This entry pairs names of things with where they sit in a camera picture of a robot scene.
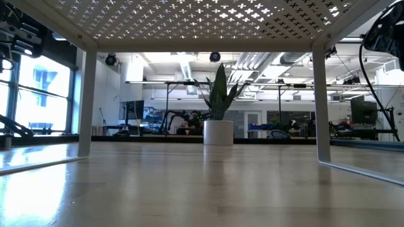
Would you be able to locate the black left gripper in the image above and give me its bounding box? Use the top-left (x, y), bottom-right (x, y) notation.
top-left (0, 6), bottom-right (47, 61)

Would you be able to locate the black curved bar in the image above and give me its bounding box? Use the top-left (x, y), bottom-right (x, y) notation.
top-left (0, 113), bottom-right (34, 137)

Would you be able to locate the black computer monitor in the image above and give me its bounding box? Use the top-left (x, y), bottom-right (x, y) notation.
top-left (119, 100), bottom-right (145, 137)
top-left (350, 96), bottom-right (379, 130)

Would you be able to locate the white perforated metal shelf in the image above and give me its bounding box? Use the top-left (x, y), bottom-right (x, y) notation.
top-left (0, 0), bottom-right (404, 187)

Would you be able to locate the person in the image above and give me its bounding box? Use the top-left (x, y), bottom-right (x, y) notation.
top-left (181, 110), bottom-right (206, 136)

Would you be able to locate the green snake plant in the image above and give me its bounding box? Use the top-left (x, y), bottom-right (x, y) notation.
top-left (193, 62), bottom-right (249, 121)

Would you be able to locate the black aluminium table frame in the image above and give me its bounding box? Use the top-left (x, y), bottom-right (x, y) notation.
top-left (0, 134), bottom-right (404, 152)

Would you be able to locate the black ceiling camera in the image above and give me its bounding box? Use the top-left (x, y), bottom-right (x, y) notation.
top-left (326, 45), bottom-right (338, 61)

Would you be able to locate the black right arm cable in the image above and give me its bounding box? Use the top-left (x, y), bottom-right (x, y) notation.
top-left (359, 40), bottom-right (400, 142)

